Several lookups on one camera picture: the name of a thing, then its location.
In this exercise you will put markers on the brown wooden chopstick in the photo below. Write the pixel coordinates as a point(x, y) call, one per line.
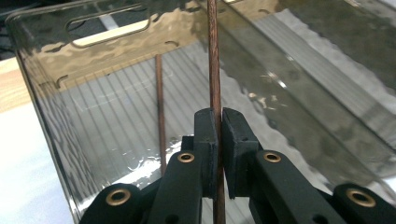
point(160, 102)
point(213, 62)

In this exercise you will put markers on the smoky clear plastic bin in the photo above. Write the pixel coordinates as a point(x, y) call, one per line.
point(342, 31)
point(109, 102)

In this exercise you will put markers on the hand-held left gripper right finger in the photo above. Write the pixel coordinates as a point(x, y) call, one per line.
point(238, 146)

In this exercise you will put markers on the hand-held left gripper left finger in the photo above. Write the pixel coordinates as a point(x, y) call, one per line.
point(207, 140)

